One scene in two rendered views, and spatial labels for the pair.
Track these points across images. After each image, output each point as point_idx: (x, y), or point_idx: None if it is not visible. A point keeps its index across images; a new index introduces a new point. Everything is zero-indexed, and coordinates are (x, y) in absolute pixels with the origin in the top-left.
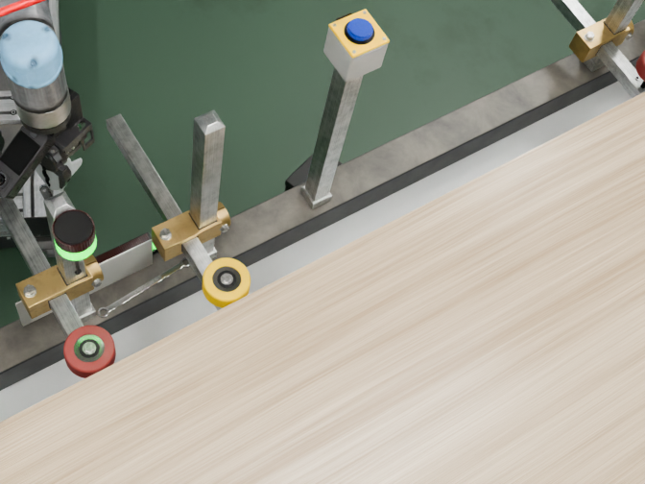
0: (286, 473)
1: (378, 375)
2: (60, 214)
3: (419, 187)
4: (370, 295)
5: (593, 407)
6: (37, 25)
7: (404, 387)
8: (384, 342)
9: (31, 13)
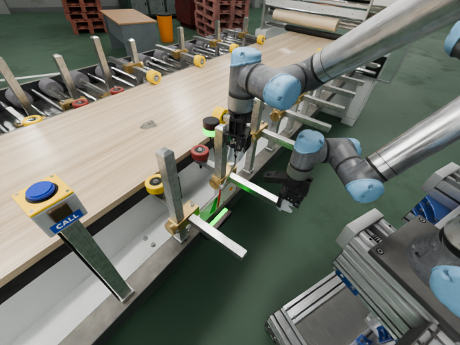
0: (122, 139)
1: (83, 170)
2: (218, 122)
3: None
4: (83, 196)
5: None
6: (248, 53)
7: (72, 169)
8: (79, 181)
9: (259, 67)
